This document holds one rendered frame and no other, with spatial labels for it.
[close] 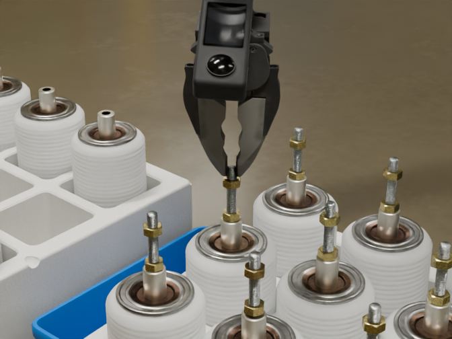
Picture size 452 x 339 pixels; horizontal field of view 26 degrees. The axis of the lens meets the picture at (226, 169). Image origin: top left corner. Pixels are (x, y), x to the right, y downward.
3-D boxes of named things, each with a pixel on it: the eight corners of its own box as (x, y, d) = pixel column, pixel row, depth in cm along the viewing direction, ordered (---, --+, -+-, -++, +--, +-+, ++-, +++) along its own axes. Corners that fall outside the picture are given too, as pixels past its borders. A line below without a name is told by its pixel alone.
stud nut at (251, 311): (239, 311, 86) (239, 303, 85) (250, 302, 87) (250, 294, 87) (257, 319, 85) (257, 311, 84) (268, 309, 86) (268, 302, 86)
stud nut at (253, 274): (239, 275, 84) (239, 266, 84) (250, 266, 85) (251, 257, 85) (258, 282, 83) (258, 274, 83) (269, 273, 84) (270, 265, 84)
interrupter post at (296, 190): (300, 196, 112) (301, 170, 110) (309, 205, 110) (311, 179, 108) (281, 200, 111) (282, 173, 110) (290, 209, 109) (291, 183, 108)
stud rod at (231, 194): (224, 231, 101) (224, 167, 98) (230, 227, 102) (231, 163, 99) (232, 235, 101) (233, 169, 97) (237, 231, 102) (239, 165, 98)
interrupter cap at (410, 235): (377, 211, 109) (377, 206, 108) (436, 235, 104) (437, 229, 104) (337, 237, 104) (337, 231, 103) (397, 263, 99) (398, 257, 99)
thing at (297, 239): (309, 301, 124) (315, 175, 116) (344, 344, 116) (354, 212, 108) (239, 317, 121) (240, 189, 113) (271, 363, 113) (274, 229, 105)
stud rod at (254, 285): (245, 326, 87) (246, 253, 83) (252, 321, 87) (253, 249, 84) (255, 330, 86) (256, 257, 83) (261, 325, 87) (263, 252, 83)
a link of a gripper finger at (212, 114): (229, 155, 103) (233, 72, 99) (227, 181, 97) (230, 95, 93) (199, 153, 103) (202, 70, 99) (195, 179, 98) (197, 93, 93)
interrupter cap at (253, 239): (231, 220, 107) (231, 214, 107) (282, 246, 102) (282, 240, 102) (179, 245, 102) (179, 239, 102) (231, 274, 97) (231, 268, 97)
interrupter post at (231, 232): (231, 237, 104) (231, 210, 102) (247, 245, 102) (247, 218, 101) (214, 245, 102) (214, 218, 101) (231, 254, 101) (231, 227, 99)
